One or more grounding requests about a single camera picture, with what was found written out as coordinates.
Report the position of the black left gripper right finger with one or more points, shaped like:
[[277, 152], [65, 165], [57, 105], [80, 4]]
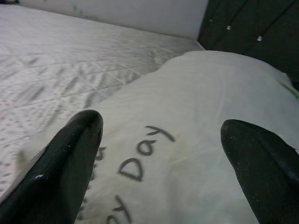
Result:
[[264, 175]]

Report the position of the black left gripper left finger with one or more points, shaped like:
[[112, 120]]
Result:
[[58, 175]]

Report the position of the white pillow with black writing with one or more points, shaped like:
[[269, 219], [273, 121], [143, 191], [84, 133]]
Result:
[[187, 105]]

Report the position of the grey quilted mattress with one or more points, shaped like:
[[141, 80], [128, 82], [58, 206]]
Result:
[[70, 58]]

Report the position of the dark tufted headboard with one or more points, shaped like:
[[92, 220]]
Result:
[[257, 23]]

